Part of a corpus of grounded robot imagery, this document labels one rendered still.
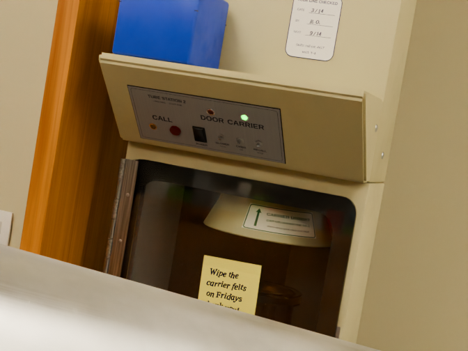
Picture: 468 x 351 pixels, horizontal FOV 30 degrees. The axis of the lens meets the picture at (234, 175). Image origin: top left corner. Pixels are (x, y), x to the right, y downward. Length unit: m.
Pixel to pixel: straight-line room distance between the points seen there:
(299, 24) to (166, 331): 0.88
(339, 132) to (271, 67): 0.15
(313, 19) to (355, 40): 0.06
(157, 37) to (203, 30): 0.05
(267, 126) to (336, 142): 0.08
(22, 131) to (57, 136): 0.65
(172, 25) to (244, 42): 0.12
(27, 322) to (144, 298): 0.04
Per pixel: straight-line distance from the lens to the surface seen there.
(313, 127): 0.98
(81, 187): 1.16
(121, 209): 1.14
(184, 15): 1.01
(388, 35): 1.06
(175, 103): 1.03
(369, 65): 1.05
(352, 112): 0.95
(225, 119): 1.02
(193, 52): 1.01
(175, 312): 0.22
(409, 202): 1.47
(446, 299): 1.48
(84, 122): 1.14
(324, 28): 1.07
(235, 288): 1.08
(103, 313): 0.21
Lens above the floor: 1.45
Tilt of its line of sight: 3 degrees down
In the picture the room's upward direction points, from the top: 10 degrees clockwise
